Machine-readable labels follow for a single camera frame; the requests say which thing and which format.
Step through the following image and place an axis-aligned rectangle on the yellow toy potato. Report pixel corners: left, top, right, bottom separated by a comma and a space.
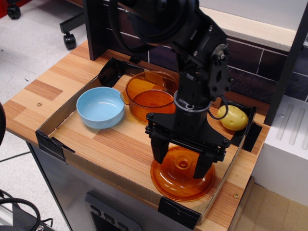
220, 105, 248, 131

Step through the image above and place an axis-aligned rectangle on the orange transparent pot lid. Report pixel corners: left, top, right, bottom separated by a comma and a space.
151, 146, 216, 202

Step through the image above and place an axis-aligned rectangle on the black office chair base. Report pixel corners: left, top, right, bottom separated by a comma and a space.
60, 13, 85, 50

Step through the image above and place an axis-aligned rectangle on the black caster wheel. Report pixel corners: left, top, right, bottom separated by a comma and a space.
7, 5, 21, 20

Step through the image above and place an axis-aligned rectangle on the cardboard fence with black tape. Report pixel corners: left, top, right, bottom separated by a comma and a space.
34, 55, 269, 231

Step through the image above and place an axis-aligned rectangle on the white toy sink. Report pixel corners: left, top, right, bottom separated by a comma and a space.
252, 96, 308, 205

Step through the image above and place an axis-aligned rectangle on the black cable bundle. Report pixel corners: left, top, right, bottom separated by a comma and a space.
0, 189, 54, 231

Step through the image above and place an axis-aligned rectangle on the dark right shelf post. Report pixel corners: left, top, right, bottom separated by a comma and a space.
264, 4, 308, 126

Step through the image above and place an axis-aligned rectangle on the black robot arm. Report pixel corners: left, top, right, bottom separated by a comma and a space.
109, 0, 232, 179

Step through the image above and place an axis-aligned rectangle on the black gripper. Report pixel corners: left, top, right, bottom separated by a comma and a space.
146, 90, 230, 179

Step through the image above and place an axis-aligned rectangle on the light blue bowl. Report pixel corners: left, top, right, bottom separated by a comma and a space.
76, 87, 125, 129

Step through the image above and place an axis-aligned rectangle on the black shelf post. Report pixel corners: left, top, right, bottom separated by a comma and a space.
82, 0, 108, 61

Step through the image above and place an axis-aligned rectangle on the orange transparent pot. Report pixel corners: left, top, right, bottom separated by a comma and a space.
120, 71, 179, 122

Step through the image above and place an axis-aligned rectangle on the toy oven control panel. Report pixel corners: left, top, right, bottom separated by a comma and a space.
85, 193, 142, 231

